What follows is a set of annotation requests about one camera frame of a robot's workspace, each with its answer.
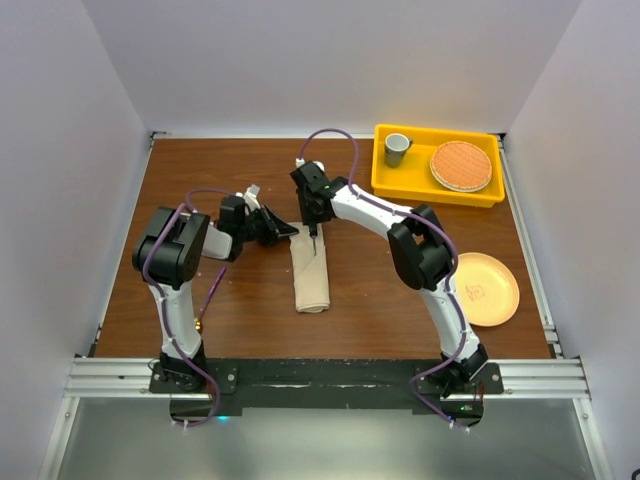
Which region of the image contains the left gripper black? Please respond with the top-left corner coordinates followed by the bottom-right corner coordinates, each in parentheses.
top-left (237, 203), bottom-right (297, 247)

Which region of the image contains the beige cloth napkin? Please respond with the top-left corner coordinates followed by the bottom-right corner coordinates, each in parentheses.
top-left (289, 222), bottom-right (330, 313)

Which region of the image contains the grey ceramic mug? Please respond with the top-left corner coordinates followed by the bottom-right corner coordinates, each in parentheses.
top-left (384, 133), bottom-right (413, 168)

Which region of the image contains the aluminium frame rail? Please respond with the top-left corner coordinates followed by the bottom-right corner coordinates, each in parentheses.
top-left (40, 357), bottom-right (614, 479)

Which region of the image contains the golden round plate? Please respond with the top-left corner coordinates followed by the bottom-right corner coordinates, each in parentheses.
top-left (455, 252), bottom-right (520, 327)

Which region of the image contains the orange woven coaster plate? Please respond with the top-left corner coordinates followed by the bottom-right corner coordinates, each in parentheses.
top-left (430, 141), bottom-right (493, 192)

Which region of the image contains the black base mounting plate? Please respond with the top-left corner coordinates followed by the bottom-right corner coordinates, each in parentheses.
top-left (148, 356), bottom-right (501, 432)

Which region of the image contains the gold purple spoon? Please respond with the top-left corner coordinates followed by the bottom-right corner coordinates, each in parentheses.
top-left (194, 266), bottom-right (227, 333)

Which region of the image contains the iridescent fork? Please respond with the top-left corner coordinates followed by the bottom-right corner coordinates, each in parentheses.
top-left (309, 223), bottom-right (319, 256)

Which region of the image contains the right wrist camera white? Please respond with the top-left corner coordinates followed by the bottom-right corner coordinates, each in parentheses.
top-left (295, 158), bottom-right (325, 171)

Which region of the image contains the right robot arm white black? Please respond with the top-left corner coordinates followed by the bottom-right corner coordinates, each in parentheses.
top-left (291, 159), bottom-right (488, 393)

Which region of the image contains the yellow plastic tray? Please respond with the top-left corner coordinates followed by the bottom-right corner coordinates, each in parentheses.
top-left (371, 124), bottom-right (506, 208)

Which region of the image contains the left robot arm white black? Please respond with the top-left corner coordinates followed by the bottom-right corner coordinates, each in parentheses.
top-left (132, 186), bottom-right (299, 392)

